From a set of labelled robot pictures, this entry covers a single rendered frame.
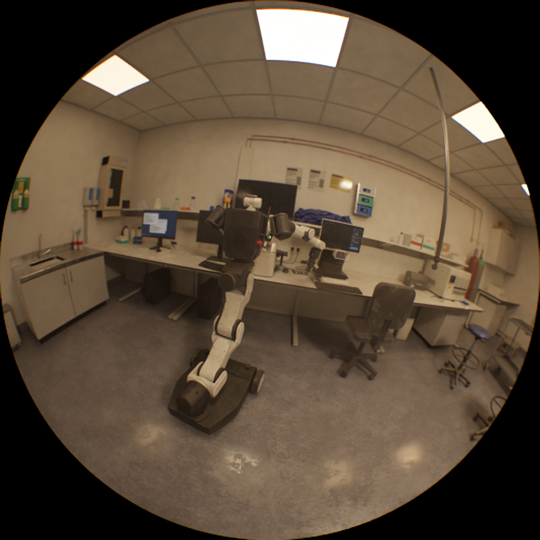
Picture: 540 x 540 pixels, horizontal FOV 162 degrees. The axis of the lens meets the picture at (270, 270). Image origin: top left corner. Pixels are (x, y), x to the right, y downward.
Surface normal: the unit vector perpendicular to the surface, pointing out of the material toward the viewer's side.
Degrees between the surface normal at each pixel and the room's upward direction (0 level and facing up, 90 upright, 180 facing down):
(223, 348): 35
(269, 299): 90
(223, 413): 0
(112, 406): 0
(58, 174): 90
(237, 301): 58
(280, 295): 90
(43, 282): 90
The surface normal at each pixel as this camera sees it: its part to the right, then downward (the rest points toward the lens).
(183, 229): -0.10, 0.26
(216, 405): 0.14, -0.95
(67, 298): 0.99, 0.16
